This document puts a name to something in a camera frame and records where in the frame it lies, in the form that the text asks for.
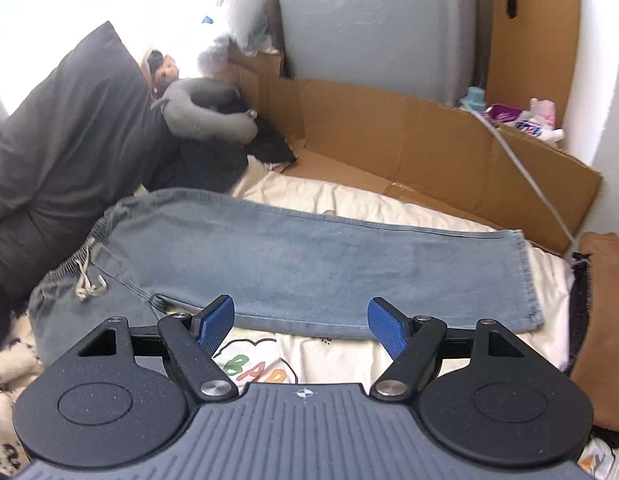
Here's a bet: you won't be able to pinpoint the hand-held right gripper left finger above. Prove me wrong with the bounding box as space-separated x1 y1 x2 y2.
78 295 239 401

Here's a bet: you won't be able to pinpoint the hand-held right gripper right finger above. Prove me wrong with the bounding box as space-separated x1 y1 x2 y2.
367 296 531 403

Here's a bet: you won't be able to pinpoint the blue denim drawstring pants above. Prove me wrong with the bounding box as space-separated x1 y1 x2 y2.
28 187 548 367

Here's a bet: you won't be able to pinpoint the cream bear print bed sheet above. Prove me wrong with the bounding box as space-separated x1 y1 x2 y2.
154 170 618 480

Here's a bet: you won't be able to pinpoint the black clothing pile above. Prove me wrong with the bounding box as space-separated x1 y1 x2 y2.
139 95 298 197

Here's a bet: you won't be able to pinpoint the large brown cardboard sheet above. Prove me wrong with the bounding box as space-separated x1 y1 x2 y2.
226 42 605 257

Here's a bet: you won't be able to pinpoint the dark patterned blanket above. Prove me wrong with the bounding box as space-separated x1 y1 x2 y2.
564 252 595 377

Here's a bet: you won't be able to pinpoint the grey neck pillow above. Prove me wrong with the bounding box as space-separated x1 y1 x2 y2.
152 77 260 142

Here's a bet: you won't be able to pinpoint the white black fluffy toy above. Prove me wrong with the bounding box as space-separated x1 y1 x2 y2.
0 310 51 479

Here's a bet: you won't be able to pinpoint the dark grey pillow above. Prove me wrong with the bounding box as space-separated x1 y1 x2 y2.
0 21 183 307

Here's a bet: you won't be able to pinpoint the brown blanket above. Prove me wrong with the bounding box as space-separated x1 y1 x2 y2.
569 231 619 434

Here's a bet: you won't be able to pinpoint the light blue bottle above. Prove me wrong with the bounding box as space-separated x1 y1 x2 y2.
459 86 488 114

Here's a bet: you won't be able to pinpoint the white purple detergent pouch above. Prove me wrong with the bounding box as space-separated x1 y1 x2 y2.
482 104 565 144

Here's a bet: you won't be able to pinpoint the brown teddy bear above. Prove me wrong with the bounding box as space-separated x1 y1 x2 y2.
142 49 180 99

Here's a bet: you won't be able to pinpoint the pink plastic bag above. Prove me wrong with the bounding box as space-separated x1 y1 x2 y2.
529 98 558 129

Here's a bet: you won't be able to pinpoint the crumpled clear plastic bag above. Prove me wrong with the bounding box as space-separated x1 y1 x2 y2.
196 34 231 77

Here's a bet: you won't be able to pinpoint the grey plastic-wrapped board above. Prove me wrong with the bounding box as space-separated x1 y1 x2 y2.
274 0 478 107

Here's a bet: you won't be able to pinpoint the tall brown cardboard panel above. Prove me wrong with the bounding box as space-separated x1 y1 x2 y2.
487 0 583 149

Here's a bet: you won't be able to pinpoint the white pillow in plastic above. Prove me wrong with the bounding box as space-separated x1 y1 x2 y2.
212 0 285 56

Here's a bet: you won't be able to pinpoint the white power cable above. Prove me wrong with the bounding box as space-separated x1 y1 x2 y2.
462 97 578 262

